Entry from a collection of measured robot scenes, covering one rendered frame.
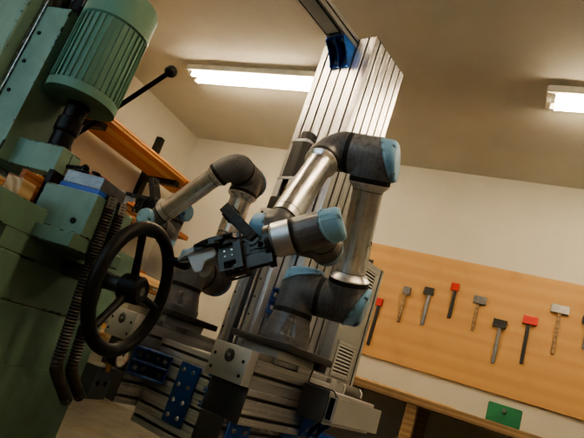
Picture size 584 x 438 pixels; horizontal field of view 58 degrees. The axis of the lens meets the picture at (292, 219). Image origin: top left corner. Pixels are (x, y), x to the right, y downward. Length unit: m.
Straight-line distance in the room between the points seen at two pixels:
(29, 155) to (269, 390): 0.83
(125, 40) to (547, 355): 3.49
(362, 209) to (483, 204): 3.08
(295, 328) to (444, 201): 3.16
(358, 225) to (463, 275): 2.86
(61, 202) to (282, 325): 0.68
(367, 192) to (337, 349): 0.69
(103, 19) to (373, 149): 0.75
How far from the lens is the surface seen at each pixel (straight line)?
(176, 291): 1.85
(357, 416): 1.61
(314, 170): 1.36
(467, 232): 4.39
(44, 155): 1.36
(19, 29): 1.54
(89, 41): 1.41
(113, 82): 1.39
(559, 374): 4.14
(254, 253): 1.10
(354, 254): 1.46
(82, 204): 1.13
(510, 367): 4.13
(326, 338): 1.93
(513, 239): 4.37
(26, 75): 1.47
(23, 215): 1.13
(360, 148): 1.44
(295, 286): 1.51
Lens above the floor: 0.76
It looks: 15 degrees up
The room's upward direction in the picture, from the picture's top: 19 degrees clockwise
